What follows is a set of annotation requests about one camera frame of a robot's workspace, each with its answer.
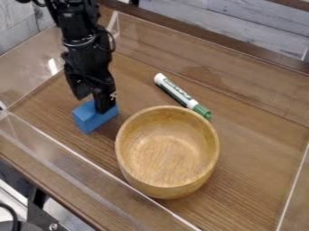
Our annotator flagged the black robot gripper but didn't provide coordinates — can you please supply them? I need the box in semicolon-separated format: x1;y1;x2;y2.
61;26;116;114

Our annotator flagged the blue rectangular block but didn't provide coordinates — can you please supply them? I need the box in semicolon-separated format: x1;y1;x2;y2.
72;100;117;134

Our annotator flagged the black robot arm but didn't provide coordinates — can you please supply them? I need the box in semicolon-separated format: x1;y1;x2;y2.
15;0;116;114

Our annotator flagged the brown wooden bowl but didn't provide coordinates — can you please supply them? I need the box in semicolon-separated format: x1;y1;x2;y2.
114;106;219;199

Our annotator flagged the green white marker pen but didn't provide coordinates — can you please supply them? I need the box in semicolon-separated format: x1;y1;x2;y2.
153;73;212;119

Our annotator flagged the clear acrylic corner bracket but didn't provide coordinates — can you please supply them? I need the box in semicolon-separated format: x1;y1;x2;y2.
105;11;118;36

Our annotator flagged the black metal table frame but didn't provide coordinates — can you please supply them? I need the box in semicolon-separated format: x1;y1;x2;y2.
26;188;68;231

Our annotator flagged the black cable lower left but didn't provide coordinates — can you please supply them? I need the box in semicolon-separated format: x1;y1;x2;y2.
0;201;20;231

